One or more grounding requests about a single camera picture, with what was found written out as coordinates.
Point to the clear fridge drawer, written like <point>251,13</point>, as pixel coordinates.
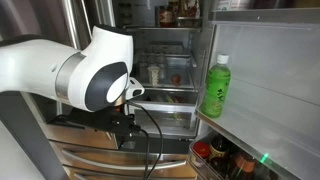
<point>156,130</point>

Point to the dark soy sauce bottle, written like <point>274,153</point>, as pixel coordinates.
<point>218,150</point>

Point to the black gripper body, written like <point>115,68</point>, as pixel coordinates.
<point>106,121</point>

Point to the green vegetable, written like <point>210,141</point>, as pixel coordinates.
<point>170,98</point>

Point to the red capped jar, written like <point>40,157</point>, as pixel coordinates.
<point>201,149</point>

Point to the steel fridge cabinet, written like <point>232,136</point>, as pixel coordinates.
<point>200,50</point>

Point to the brown food package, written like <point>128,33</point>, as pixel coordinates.
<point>188,10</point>

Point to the clear vegetable drawer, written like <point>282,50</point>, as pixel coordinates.
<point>160,106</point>

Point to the glass fridge shelf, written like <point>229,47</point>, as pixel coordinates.
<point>160,28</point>
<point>181,87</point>

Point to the white container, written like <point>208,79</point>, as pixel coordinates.
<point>230,4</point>

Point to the reddish brown onion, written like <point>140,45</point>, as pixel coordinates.
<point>176,79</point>

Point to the brown sauce jar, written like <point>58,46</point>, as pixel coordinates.
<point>165,16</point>

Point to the white door shelf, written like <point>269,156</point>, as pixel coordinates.
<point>253,133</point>
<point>266,16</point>

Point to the glass jar on shelf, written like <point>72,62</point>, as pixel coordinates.
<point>153,76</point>

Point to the open fridge door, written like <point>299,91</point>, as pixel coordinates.
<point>283,60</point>

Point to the green tea bottle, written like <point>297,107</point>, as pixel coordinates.
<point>215,90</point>

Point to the clear door bin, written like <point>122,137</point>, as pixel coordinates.
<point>196,166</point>

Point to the steel fridge door with dispenser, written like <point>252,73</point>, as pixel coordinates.
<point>40,16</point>

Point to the steel freezer drawer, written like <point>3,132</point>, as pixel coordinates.
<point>83,138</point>

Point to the orange labelled brown bottle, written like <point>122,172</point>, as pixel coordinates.
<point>245,165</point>

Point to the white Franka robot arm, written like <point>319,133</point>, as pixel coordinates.
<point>33,66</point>

